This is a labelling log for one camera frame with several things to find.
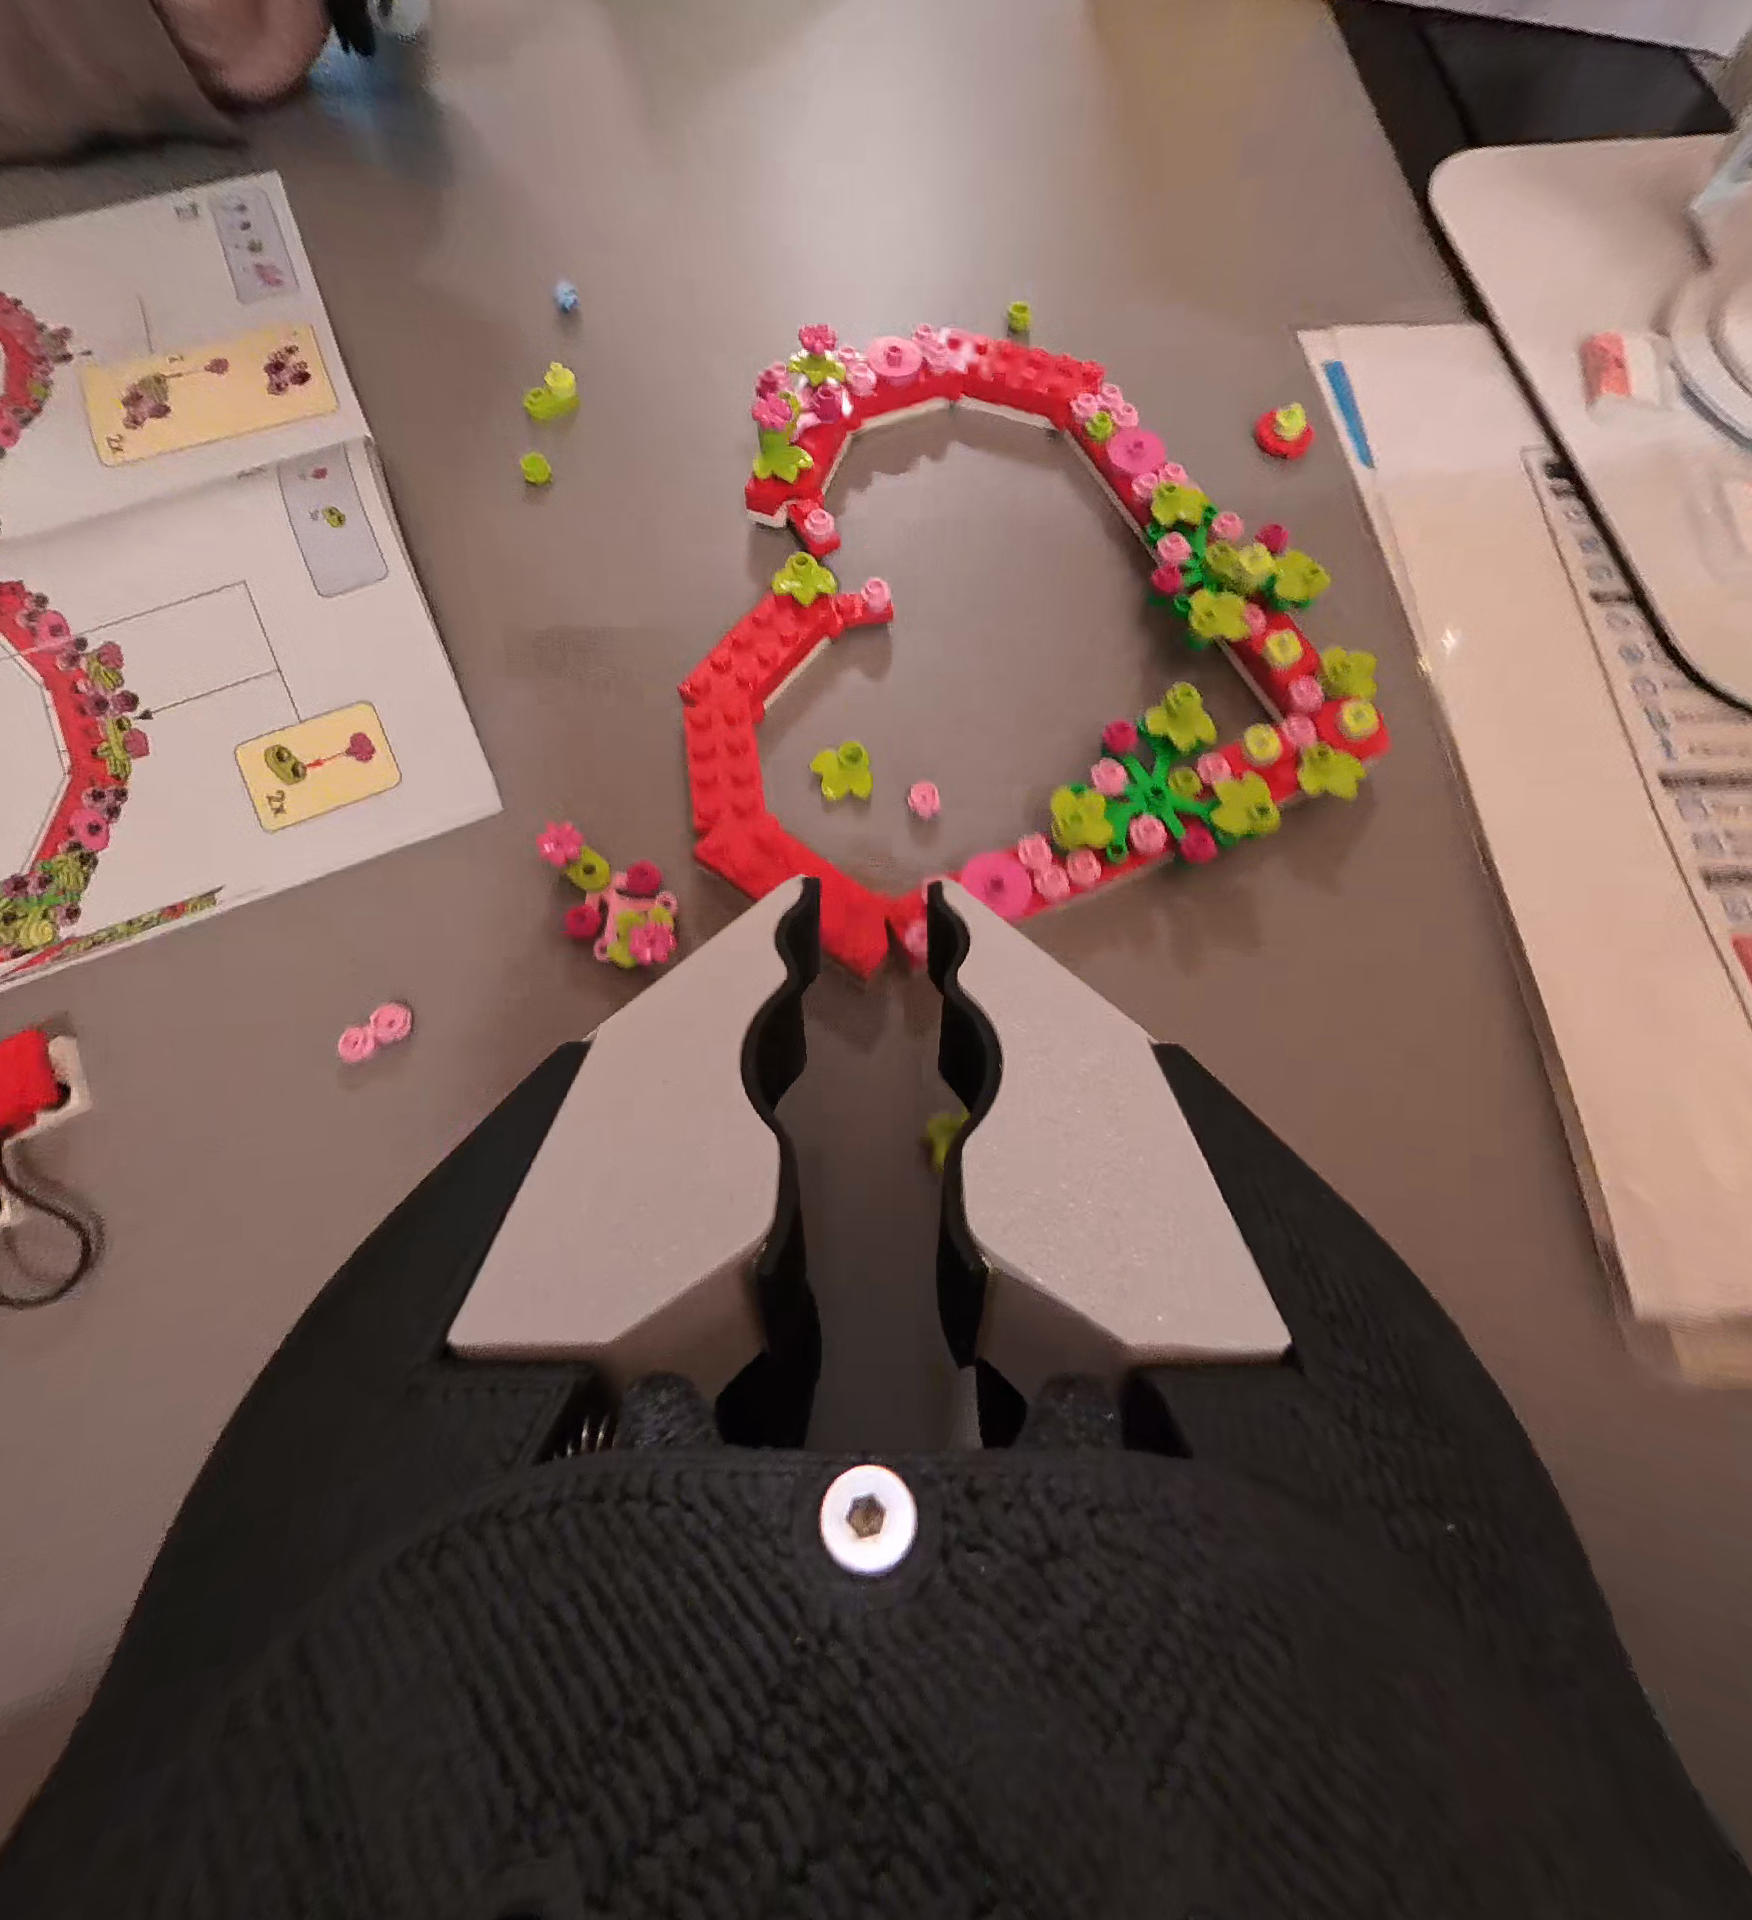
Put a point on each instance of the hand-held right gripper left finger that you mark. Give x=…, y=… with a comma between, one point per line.
x=621, y=1189

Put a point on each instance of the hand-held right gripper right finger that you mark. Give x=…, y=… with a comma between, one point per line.
x=1113, y=1200

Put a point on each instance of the pink branch piece with flowers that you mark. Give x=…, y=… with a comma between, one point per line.
x=615, y=908

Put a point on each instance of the red lego heart frame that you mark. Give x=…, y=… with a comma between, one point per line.
x=733, y=750

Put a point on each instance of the person's left forearm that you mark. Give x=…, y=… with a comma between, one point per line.
x=66, y=73

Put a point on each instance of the lime lego leaf piece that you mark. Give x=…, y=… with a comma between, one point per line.
x=841, y=768
x=945, y=1138

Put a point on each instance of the lego instruction booklet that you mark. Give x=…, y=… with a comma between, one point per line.
x=217, y=631

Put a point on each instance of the lime lego stud piece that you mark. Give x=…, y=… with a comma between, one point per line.
x=555, y=397

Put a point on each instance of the pink double flower piece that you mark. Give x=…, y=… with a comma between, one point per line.
x=378, y=1036

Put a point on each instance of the laminated printed paper sheet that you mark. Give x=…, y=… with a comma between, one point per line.
x=1536, y=842

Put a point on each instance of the red round plate lime stud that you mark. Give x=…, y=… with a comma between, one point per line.
x=1282, y=434

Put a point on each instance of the wooden book stand white base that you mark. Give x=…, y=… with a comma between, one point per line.
x=1550, y=299

